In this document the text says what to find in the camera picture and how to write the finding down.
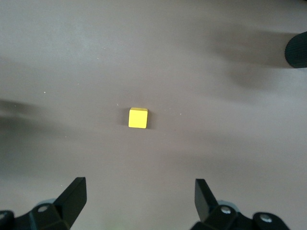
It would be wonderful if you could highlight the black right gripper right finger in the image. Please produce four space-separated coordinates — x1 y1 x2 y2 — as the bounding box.
190 178 292 230

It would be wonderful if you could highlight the black ribbed cylinder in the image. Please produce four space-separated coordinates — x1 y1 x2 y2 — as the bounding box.
284 31 307 69

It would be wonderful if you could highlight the yellow cube block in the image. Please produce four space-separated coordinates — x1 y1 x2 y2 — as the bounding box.
128 107 149 129

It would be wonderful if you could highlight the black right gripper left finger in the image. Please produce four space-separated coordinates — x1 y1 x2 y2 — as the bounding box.
0 177 87 230

